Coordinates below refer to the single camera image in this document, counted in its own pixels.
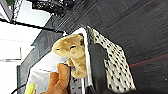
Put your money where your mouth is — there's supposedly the orange-brown plush animal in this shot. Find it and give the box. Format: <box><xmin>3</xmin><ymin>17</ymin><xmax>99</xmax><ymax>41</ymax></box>
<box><xmin>43</xmin><ymin>63</ymin><xmax>72</xmax><ymax>94</ymax></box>

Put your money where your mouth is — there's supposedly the tan plush animal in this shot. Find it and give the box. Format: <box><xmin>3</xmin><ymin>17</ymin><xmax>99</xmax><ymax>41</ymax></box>
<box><xmin>52</xmin><ymin>33</ymin><xmax>89</xmax><ymax>80</ymax></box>

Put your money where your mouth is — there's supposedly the yellow banana toy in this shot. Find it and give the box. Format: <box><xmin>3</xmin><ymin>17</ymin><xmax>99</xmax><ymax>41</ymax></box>
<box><xmin>24</xmin><ymin>83</ymin><xmax>36</xmax><ymax>94</ymax></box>

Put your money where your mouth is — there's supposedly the black wire shelf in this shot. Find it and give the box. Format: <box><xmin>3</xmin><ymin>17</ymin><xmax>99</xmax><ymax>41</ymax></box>
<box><xmin>0</xmin><ymin>0</ymin><xmax>88</xmax><ymax>36</ymax></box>

